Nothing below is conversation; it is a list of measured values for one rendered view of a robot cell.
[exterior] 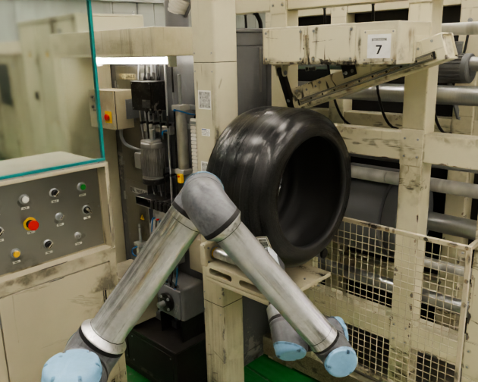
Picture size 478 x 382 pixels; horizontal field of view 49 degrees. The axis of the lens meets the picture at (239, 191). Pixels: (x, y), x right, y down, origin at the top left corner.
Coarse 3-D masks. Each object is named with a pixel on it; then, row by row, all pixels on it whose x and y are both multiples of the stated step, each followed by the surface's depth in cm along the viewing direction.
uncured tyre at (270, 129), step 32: (256, 128) 181; (288, 128) 178; (320, 128) 188; (224, 160) 182; (256, 160) 174; (288, 160) 177; (320, 160) 220; (256, 192) 173; (288, 192) 227; (320, 192) 223; (256, 224) 176; (288, 224) 225; (320, 224) 217; (288, 256) 188
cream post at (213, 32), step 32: (192, 0) 203; (224, 0) 200; (192, 32) 207; (224, 32) 202; (224, 64) 205; (224, 96) 208; (224, 128) 211; (224, 288) 227; (224, 320) 230; (224, 352) 235
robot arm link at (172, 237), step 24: (168, 216) 147; (168, 240) 145; (192, 240) 149; (144, 264) 147; (168, 264) 147; (120, 288) 149; (144, 288) 147; (120, 312) 148; (72, 336) 160; (96, 336) 149; (120, 336) 150
